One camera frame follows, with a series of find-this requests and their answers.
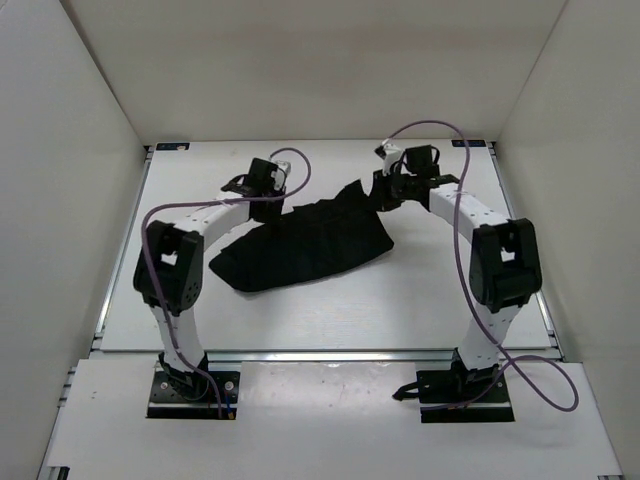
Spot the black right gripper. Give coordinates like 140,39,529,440
365,167,418,213

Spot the black pleated skirt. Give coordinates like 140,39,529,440
209,180,394,294

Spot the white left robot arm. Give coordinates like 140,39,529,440
133,157,291,406

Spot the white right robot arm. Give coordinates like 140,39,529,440
370,141,542,401

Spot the dark right corner label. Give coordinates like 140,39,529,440
451,139,487,148

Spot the dark corner label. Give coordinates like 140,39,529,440
451,139,487,148
155,142,191,151

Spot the dark left corner label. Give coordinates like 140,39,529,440
155,142,191,151

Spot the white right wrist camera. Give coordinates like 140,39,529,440
374,140,405,176

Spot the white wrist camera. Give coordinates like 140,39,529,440
270,160,291,191
374,140,405,176

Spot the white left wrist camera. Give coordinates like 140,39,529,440
270,160,291,191

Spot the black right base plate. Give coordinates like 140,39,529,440
392,370,515,424

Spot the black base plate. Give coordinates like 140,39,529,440
392,370,515,424
146,365,241,421

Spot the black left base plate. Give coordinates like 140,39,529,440
146,365,241,421

